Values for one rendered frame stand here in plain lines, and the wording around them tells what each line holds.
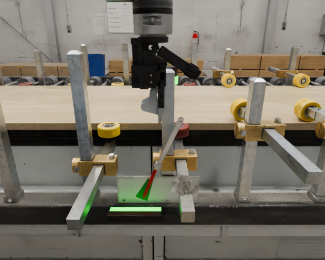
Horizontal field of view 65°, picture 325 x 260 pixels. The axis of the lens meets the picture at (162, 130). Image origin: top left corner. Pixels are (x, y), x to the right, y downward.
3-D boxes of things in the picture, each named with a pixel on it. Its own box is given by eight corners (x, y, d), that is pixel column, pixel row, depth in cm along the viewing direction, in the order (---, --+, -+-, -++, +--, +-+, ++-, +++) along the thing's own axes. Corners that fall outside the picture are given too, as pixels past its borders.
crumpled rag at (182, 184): (200, 196, 59) (201, 187, 59) (171, 195, 59) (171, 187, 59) (196, 176, 68) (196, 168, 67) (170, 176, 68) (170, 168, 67)
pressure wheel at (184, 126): (189, 157, 91) (190, 128, 87) (166, 157, 91) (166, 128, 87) (187, 148, 99) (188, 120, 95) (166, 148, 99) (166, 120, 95)
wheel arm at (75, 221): (82, 233, 56) (80, 217, 55) (67, 233, 56) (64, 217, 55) (116, 148, 97) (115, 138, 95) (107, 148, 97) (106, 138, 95)
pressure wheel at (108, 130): (126, 152, 95) (124, 123, 91) (108, 159, 90) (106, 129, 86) (112, 146, 100) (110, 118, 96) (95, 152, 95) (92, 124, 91)
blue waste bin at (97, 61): (105, 85, 611) (102, 54, 585) (81, 85, 611) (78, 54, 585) (110, 81, 666) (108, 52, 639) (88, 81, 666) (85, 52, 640)
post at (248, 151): (245, 221, 86) (266, 79, 68) (235, 221, 86) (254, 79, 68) (242, 214, 89) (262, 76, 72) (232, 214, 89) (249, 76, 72)
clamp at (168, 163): (196, 171, 78) (197, 156, 76) (152, 171, 78) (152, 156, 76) (194, 162, 83) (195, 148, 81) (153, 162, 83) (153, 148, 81)
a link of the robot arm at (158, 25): (172, 15, 62) (173, 13, 53) (172, 37, 63) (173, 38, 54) (135, 16, 62) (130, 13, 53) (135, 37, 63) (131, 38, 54)
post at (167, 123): (172, 215, 85) (175, 69, 68) (161, 215, 85) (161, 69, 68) (172, 208, 88) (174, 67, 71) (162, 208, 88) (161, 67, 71)
